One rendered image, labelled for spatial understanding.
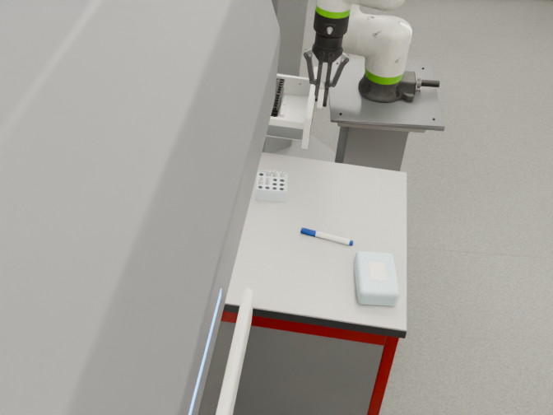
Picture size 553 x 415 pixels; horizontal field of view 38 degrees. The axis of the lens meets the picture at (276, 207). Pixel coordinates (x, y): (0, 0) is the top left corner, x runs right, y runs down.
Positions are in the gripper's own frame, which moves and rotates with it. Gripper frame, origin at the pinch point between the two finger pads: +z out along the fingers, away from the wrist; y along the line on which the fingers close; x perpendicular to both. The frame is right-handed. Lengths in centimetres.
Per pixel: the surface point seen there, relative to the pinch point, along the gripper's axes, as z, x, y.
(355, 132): 25.3, 23.0, 12.5
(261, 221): 17.1, -38.3, -10.5
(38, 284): -75, -159, -17
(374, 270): 13, -55, 19
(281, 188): 13.8, -27.1, -6.9
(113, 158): -74, -141, -16
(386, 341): 23, -68, 24
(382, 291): 13, -62, 21
